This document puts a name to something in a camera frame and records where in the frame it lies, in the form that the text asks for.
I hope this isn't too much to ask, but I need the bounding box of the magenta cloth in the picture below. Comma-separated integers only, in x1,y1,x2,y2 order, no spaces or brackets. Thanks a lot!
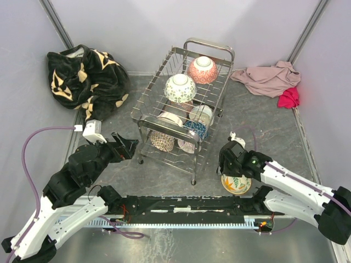
278,87,300,109

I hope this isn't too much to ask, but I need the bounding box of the brown cross patterned bowl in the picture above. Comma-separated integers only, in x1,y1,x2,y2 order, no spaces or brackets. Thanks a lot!
150,131,174,152

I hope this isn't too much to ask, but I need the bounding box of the yellow floral bowl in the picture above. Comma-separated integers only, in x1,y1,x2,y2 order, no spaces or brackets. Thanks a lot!
221,175,252,195

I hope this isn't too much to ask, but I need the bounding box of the stainless steel dish rack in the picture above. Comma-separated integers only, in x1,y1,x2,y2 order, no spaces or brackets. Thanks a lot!
131,38,235,185

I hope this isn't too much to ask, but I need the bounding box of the purple cable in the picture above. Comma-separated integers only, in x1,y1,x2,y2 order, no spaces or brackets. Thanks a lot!
5,126,145,263
233,125,351,236

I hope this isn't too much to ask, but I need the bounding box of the dusty pink cloth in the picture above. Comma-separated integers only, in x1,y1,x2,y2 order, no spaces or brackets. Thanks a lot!
230,61,301,98

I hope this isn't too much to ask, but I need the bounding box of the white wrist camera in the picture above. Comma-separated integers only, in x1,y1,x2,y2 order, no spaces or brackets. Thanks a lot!
74,119,107,144
229,131,246,148

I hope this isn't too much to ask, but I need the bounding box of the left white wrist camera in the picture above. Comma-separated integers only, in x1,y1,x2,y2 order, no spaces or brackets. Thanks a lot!
74,119,107,144

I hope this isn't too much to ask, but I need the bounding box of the blue triangle patterned bowl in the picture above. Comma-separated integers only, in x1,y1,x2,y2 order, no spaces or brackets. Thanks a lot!
183,121,208,141

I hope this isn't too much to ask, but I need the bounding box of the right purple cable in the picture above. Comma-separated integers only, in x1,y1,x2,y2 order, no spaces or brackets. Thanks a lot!
233,125,351,236

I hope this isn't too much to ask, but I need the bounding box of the red diamond patterned bowl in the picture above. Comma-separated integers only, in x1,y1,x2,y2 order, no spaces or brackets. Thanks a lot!
163,73,197,103

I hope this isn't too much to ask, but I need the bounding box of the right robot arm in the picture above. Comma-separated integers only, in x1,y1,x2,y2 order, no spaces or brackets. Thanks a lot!
217,141,350,245

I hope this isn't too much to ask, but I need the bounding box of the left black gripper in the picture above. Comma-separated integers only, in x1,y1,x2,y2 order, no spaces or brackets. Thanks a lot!
87,130,139,184

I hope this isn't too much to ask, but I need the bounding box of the white scalloped bowl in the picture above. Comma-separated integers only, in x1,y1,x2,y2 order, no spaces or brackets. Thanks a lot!
157,112,183,127

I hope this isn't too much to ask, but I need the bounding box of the black and cream blanket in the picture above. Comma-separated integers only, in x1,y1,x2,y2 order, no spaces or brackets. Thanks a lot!
47,44,131,123

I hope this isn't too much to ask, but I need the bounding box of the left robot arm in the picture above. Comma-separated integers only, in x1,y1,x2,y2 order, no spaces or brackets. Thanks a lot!
1,133,139,262

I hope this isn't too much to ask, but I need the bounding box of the plain white bowl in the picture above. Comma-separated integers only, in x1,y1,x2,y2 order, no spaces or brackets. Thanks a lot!
189,105,214,127

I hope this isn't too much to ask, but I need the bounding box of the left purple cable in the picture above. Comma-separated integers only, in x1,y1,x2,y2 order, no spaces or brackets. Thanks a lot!
5,126,145,263

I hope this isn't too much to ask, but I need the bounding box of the black leaf patterned bowl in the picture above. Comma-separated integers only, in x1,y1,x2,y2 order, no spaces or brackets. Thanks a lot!
187,56,218,84

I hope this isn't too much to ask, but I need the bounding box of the aluminium frame rail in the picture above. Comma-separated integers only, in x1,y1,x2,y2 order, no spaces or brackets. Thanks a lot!
26,178,351,263

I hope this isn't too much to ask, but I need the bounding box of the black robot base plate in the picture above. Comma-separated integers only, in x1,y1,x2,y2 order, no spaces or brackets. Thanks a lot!
107,196,272,223

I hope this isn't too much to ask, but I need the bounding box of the light blue cable duct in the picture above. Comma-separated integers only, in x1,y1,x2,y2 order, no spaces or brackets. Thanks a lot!
83,216,274,230

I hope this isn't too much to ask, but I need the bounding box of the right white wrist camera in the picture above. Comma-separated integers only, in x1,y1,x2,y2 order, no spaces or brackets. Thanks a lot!
229,131,246,148

